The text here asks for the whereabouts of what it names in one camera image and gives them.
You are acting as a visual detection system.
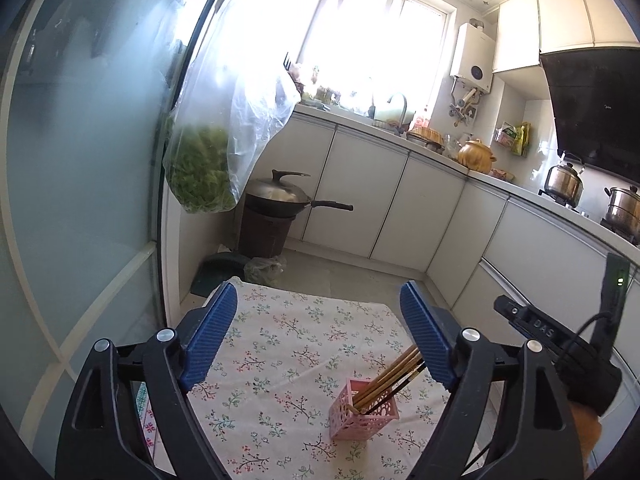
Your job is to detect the black chopstick gold band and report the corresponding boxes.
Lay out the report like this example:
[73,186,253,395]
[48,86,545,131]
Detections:
[364,361,426,415]
[366,365,429,416]

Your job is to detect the bamboo chopstick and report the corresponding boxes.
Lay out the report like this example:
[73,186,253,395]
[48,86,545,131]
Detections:
[354,353,424,411]
[351,343,418,406]
[351,349,421,409]
[357,358,424,413]

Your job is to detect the white kitchen cabinets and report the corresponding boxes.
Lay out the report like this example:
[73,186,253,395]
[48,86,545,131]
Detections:
[249,104,640,411]

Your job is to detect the person's hand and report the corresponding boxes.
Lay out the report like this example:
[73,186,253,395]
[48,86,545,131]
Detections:
[570,402,602,467]

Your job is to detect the floral tablecloth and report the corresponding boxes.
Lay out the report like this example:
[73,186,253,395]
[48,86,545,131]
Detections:
[131,276,501,480]

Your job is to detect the pink perforated utensil basket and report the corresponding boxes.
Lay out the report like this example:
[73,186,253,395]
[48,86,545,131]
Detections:
[329,378,399,441]

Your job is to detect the dark green dustpan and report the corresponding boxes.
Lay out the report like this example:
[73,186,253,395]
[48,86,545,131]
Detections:
[190,252,250,298]

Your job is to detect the clear plastic bag on floor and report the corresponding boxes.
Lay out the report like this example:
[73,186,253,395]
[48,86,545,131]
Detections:
[244,255,286,287]

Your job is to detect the yellow clay pot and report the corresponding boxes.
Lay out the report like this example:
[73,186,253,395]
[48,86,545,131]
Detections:
[457,139,497,174]

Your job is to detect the green yellow packages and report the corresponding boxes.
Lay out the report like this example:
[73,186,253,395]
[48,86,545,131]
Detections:
[494,122,532,157]

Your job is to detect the dark brown bin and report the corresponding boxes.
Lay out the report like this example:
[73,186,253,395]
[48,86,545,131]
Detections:
[239,208,295,258]

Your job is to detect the black range hood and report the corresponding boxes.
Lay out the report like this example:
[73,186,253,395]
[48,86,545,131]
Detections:
[540,47,640,183]

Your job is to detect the black wok with lid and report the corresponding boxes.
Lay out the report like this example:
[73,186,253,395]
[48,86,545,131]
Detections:
[245,169,354,218]

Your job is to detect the white water heater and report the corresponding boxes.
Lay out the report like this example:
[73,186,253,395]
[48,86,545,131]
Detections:
[450,23,496,93]

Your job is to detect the plastic bag of greens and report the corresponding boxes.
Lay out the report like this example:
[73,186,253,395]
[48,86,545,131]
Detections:
[163,12,299,214]

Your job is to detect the steel stockpot with handle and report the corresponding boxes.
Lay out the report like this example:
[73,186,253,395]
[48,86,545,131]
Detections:
[601,185,640,246]

